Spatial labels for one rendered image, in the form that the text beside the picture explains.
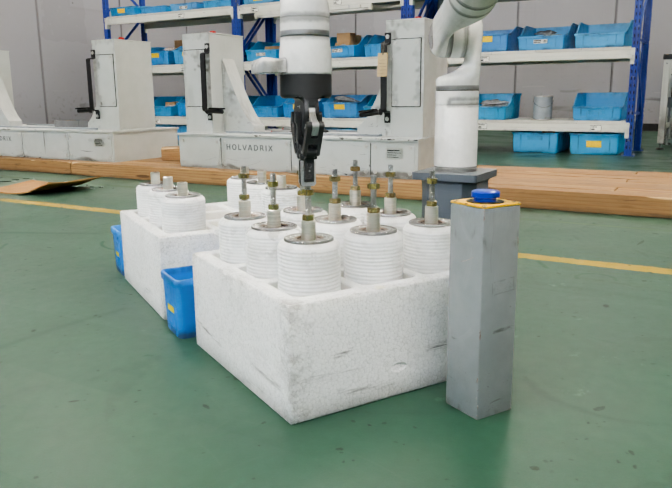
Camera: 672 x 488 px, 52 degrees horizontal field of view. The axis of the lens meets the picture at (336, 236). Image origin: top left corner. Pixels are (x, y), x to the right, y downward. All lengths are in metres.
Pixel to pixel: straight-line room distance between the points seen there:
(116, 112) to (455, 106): 3.13
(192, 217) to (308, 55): 0.63
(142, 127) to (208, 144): 0.78
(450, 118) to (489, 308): 0.59
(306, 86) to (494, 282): 0.38
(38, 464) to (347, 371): 0.43
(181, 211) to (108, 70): 2.95
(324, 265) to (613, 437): 0.47
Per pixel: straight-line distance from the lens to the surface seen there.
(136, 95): 4.45
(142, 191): 1.73
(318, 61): 0.98
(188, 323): 1.37
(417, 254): 1.13
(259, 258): 1.11
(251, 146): 3.62
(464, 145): 1.48
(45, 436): 1.08
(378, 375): 1.07
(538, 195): 2.91
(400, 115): 3.24
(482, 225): 0.95
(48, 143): 4.76
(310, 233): 1.02
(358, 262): 1.06
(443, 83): 1.48
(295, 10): 0.98
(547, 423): 1.06
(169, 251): 1.47
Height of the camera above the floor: 0.46
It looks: 12 degrees down
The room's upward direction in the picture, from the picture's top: 1 degrees counter-clockwise
